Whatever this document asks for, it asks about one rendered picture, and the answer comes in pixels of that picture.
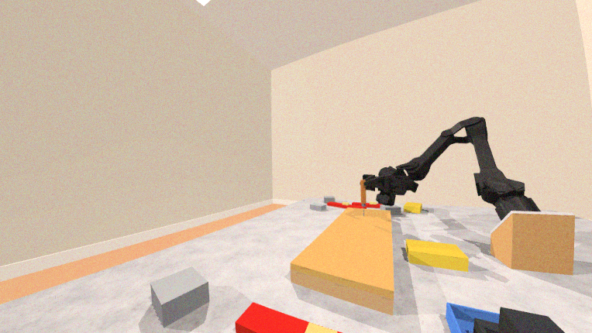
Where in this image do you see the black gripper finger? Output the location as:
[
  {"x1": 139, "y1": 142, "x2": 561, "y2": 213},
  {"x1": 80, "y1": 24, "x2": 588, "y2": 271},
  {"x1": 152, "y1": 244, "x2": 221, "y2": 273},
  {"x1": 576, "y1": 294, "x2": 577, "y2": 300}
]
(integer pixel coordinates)
[
  {"x1": 365, "y1": 175, "x2": 375, "y2": 191},
  {"x1": 364, "y1": 175, "x2": 388, "y2": 193}
]

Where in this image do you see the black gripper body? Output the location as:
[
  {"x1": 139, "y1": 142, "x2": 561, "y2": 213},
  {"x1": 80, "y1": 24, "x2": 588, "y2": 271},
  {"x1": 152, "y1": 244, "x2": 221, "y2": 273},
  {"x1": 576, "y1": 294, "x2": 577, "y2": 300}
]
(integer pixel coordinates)
[{"x1": 363, "y1": 174, "x2": 407, "y2": 196}]

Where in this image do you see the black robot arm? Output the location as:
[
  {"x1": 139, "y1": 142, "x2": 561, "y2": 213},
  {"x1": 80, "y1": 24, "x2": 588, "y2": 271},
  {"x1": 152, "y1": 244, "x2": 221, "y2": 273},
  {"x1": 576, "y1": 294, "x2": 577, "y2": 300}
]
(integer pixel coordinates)
[{"x1": 376, "y1": 116, "x2": 540, "y2": 221}]

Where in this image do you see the blue tray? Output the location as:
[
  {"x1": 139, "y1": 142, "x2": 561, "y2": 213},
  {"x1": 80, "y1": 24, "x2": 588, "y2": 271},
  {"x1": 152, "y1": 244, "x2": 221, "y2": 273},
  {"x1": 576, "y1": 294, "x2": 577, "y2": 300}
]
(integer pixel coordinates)
[{"x1": 446, "y1": 303, "x2": 499, "y2": 333}]

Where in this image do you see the red rectangular block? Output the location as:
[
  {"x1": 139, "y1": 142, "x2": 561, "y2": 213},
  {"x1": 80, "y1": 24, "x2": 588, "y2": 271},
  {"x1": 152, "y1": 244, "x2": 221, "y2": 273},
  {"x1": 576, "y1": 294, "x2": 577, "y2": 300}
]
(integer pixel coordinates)
[
  {"x1": 352, "y1": 201, "x2": 380, "y2": 208},
  {"x1": 327, "y1": 202, "x2": 363, "y2": 208},
  {"x1": 235, "y1": 303, "x2": 342, "y2": 333}
]

